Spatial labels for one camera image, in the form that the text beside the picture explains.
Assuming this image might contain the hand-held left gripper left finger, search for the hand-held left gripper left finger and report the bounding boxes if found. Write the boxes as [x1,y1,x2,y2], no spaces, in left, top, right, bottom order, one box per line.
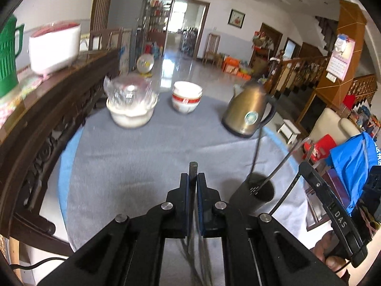
[37,173,191,286]

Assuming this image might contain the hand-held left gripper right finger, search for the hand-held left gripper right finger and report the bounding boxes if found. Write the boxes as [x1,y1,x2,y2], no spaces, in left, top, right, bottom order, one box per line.
[196,173,347,286]

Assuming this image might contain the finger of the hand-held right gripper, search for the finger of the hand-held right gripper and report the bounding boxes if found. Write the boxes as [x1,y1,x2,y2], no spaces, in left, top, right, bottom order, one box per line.
[298,162,368,268]

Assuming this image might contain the dark chopsticks bundle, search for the dark chopsticks bundle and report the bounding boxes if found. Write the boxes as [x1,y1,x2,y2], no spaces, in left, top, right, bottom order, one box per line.
[186,161,213,286]

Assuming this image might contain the dark grey utensil holder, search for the dark grey utensil holder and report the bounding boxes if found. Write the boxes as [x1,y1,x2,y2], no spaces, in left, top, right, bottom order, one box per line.
[229,172,276,216]

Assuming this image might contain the person's right hand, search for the person's right hand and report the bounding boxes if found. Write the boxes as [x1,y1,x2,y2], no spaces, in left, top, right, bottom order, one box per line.
[310,231,350,283]

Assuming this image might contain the blue jacket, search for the blue jacket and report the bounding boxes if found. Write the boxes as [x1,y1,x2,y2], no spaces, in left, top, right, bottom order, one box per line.
[326,131,381,215]

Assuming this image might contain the grey table cloth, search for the grey table cloth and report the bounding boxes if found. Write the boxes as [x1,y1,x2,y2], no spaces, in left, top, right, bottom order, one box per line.
[67,91,307,286]

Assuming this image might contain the beige armchair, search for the beige armchair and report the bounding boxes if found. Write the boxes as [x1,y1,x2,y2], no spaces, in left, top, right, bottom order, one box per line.
[310,107,362,149]

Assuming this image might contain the white bowl red band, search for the white bowl red band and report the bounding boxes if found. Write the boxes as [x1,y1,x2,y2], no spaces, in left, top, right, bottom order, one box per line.
[171,93,202,115]

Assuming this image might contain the white step stool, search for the white step stool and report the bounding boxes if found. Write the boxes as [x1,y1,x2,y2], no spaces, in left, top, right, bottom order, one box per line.
[277,119,301,145]

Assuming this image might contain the white ceramic pot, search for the white ceramic pot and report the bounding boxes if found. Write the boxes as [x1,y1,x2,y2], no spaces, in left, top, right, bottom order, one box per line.
[106,95,158,129]

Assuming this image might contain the golden electric kettle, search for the golden electric kettle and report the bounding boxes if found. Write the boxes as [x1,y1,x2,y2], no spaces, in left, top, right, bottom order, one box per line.
[222,80,278,138]

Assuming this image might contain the blue table cover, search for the blue table cover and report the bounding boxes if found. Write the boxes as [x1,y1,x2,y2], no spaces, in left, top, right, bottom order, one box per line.
[58,125,301,224]

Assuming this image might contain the clear plastic bag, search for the clear plastic bag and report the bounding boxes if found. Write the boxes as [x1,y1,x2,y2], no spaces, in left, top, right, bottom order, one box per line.
[103,75,155,109]

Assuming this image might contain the orange wooden pillar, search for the orange wooden pillar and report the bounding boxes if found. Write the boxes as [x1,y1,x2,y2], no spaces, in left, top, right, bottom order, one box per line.
[316,0,368,108]

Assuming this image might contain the orange cardboard boxes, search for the orange cardboard boxes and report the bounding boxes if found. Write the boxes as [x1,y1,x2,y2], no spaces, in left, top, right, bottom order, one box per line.
[223,56,242,75]

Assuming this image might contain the small white fan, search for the small white fan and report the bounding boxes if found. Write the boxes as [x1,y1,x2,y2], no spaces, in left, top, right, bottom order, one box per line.
[136,54,155,76]

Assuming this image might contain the wooden chair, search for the wooden chair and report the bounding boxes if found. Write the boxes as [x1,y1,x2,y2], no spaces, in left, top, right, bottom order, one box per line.
[203,33,221,65]

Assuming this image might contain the dark carved wooden sideboard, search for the dark carved wooden sideboard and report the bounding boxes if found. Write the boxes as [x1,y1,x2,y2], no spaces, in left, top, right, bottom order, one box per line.
[0,49,121,257]

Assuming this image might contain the patterned table mat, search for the patterned table mat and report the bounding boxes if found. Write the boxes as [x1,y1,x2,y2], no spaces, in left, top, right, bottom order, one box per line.
[0,74,44,126]

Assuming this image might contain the grey refrigerator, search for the grey refrigerator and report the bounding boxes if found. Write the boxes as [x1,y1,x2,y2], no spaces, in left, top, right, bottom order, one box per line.
[107,0,151,72]

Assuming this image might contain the white rice cooker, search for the white rice cooker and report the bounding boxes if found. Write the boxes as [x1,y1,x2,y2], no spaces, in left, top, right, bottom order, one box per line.
[28,21,81,76]

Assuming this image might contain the green thermos jug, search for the green thermos jug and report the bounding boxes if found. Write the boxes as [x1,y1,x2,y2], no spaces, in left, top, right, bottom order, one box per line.
[0,15,25,98]

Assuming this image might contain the pink wall calendar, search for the pink wall calendar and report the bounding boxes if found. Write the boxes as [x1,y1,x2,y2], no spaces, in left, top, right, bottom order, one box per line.
[326,34,356,82]

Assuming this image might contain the black cable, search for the black cable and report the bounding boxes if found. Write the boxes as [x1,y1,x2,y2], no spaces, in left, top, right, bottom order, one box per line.
[9,258,67,271]

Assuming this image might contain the framed wall picture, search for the framed wall picture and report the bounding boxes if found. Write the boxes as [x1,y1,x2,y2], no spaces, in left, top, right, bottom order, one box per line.
[228,9,246,30]

